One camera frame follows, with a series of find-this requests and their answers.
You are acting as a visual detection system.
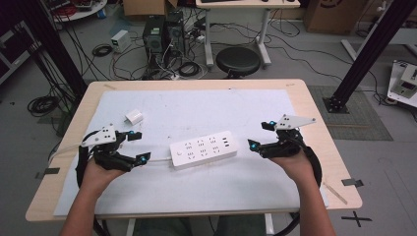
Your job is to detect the person's right hand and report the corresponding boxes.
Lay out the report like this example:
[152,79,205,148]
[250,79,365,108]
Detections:
[268,150,318,190]

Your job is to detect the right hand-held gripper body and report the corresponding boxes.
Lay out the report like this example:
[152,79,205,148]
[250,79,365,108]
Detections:
[258,114,318,159]

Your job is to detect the grey floor mat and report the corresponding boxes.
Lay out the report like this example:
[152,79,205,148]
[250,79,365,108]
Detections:
[307,85,394,143]

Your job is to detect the white power strip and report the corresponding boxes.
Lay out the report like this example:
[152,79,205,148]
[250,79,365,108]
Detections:
[169,130,239,171]

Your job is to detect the black computer tower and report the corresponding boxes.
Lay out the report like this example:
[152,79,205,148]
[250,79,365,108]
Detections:
[163,11,187,64]
[143,15,166,69]

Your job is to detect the coiled black cable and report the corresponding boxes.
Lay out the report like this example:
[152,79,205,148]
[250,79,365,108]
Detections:
[27,94,60,118]
[91,43,114,58]
[178,61,202,79]

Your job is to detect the dark tape strip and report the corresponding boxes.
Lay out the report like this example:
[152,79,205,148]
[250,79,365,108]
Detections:
[340,177,365,188]
[34,166,61,180]

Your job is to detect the large cardboard box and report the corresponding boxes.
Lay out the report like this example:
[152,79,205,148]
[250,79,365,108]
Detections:
[302,0,369,35]

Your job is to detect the white charger adapter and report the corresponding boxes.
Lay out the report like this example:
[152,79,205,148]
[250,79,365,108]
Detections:
[124,109,145,126]

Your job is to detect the wooden table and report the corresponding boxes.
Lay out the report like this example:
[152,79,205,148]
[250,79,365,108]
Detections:
[25,78,364,236]

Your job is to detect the thin wooden stick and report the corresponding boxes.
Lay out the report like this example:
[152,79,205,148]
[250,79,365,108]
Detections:
[322,181,349,206]

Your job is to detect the small cardboard box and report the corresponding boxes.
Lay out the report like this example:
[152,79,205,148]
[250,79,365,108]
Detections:
[122,0,178,18]

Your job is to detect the round white table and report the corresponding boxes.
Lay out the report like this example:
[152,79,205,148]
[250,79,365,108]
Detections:
[41,0,109,24]

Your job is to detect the black metal post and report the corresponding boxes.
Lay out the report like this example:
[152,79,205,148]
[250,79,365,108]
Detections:
[19,0,89,96]
[322,0,417,114]

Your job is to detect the white electronic device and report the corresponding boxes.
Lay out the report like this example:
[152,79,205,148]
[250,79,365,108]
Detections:
[387,60,417,109]

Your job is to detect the black tape cross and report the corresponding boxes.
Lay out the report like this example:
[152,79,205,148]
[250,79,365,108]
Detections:
[340,210,374,228]

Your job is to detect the grey metal rack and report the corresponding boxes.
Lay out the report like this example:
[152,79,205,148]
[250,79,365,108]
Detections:
[0,20,44,86]

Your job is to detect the black round stool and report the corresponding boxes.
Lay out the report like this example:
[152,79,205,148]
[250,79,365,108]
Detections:
[214,46,263,80]

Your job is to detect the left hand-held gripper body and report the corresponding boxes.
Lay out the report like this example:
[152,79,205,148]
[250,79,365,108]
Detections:
[81,123,140,172]

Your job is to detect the white table mat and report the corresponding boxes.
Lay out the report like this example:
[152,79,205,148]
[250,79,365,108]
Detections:
[53,88,329,218]

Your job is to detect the white power supply box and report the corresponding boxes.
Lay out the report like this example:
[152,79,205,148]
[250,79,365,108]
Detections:
[110,29,133,54]

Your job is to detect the person's left hand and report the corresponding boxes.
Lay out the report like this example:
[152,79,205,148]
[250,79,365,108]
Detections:
[80,158,132,199]

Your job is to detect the white desk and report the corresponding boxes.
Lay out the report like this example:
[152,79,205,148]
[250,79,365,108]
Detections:
[195,0,301,69]

